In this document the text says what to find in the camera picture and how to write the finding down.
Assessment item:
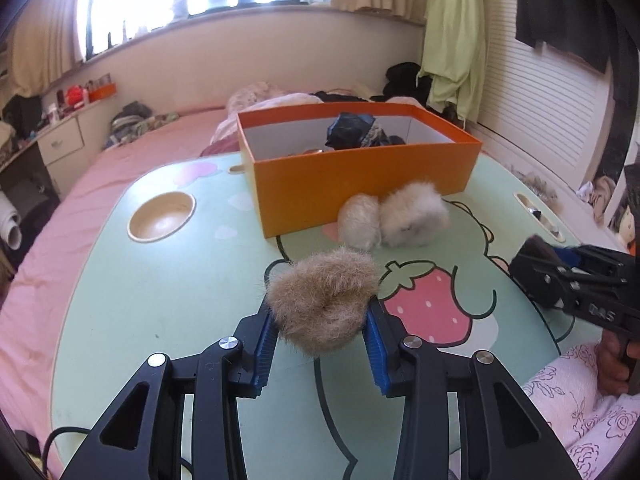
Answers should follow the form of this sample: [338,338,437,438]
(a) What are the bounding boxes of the white paper roll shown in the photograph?
[0,195,23,252]

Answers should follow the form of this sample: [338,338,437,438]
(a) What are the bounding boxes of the dark clothes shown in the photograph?
[325,112,379,151]

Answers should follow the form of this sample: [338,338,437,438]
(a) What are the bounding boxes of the pink fuzzy blanket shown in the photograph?
[210,82,327,157]

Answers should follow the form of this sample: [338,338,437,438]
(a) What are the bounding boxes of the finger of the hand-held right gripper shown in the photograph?
[551,244,617,272]
[510,254,627,322]

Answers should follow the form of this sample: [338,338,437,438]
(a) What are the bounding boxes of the black clothing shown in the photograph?
[312,89,372,107]

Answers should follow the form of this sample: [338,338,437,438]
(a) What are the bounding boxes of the black hanging garment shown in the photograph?
[515,0,640,78]

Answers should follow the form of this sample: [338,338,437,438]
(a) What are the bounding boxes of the plush toy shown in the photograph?
[616,204,640,253]

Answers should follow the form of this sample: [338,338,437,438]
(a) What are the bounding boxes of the pink bed sheet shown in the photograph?
[0,105,242,461]

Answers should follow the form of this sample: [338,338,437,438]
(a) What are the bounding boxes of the black bag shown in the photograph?
[1,94,45,136]

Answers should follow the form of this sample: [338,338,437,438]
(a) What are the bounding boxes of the black cable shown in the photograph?
[41,425,101,478]

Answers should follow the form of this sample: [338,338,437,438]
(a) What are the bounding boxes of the white slatted radiator cover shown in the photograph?
[475,35,618,201]

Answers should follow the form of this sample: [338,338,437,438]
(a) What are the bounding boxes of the white drawer cabinet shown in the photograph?
[37,115,86,168]

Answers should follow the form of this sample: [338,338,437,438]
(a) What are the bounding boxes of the striped clothes pile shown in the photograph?
[107,101,181,150]

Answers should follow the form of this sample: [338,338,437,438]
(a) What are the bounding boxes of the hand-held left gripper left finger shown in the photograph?
[50,292,280,480]

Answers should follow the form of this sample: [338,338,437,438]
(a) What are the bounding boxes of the black clothes pile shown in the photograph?
[384,62,434,104]

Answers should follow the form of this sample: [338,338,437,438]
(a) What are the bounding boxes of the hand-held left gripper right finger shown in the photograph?
[362,300,583,480]

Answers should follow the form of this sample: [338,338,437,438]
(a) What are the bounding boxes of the orange cardboard box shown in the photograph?
[236,101,483,239]

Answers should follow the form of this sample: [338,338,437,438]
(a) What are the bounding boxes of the green cartoon-print desktop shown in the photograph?
[50,152,617,480]

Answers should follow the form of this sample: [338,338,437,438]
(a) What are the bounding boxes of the white fluffy scrunchie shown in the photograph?
[378,181,452,249]

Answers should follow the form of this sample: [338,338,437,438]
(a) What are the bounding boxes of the black lace scrunchie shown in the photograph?
[368,127,408,149]

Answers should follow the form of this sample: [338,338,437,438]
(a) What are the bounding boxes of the beige fluffy scrunchie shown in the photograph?
[336,194,383,252]

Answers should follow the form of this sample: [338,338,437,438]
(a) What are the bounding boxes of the dark brown pouch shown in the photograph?
[520,234,558,261]

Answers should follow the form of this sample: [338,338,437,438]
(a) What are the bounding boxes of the grey fluffy item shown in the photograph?
[515,170,557,196]

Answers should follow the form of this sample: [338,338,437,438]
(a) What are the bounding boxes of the brown fluffy scrunchie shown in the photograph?
[262,246,383,358]

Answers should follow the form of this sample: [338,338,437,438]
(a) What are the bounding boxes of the cream cloth heap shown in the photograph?
[577,175,618,223]

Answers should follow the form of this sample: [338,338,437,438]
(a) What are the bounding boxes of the person's right hand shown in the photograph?
[595,334,623,396]

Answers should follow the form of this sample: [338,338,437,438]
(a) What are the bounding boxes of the light green hanging cloth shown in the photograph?
[420,0,489,122]

